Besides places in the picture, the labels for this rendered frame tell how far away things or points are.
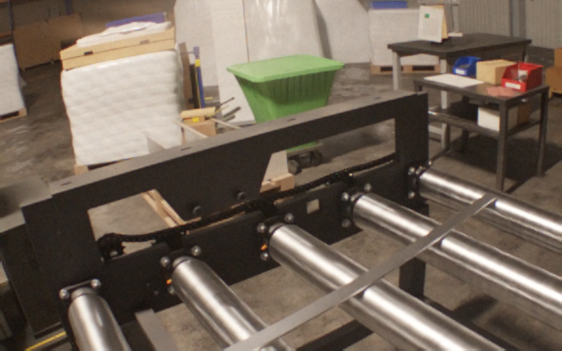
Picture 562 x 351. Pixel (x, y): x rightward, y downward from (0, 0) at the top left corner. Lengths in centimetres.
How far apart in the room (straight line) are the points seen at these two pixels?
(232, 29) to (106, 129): 157
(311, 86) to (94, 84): 199
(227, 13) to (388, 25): 362
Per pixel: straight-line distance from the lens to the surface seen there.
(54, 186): 123
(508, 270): 119
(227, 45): 498
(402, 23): 796
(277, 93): 382
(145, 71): 452
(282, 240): 133
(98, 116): 470
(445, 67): 437
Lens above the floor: 155
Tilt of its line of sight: 21 degrees down
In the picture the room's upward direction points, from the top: 5 degrees counter-clockwise
